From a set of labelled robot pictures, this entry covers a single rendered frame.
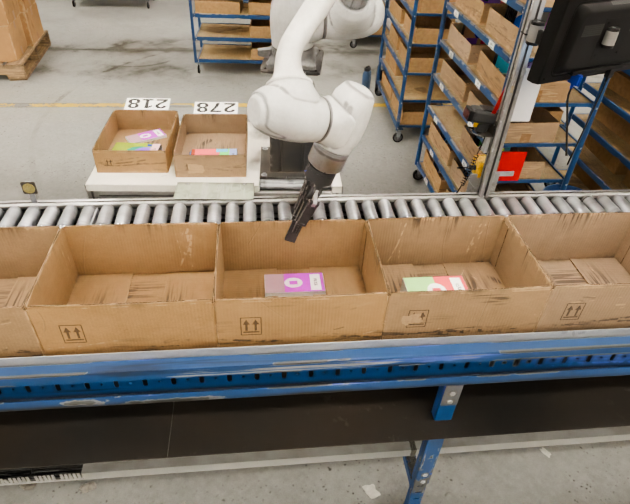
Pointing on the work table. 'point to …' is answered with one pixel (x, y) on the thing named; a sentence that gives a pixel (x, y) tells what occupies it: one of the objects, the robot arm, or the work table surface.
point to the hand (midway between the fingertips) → (293, 229)
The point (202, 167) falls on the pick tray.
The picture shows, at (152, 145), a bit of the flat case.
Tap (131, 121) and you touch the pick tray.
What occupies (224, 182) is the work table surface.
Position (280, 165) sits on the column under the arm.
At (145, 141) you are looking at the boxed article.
